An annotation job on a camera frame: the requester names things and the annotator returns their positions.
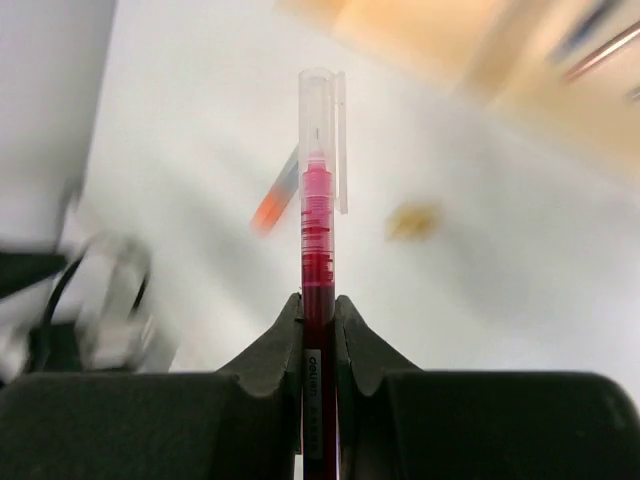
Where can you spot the small tan eraser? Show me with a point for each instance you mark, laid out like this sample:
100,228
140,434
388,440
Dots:
413,221

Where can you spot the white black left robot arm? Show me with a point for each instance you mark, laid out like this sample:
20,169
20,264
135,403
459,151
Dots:
72,301

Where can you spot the cream wooden compartment tray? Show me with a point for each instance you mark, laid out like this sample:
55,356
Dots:
477,43

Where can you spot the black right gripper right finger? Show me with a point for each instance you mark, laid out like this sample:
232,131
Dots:
398,421

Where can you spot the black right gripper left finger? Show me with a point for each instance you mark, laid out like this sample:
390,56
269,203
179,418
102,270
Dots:
239,422

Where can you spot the orange highlighter marker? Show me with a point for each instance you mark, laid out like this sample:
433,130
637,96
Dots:
278,197

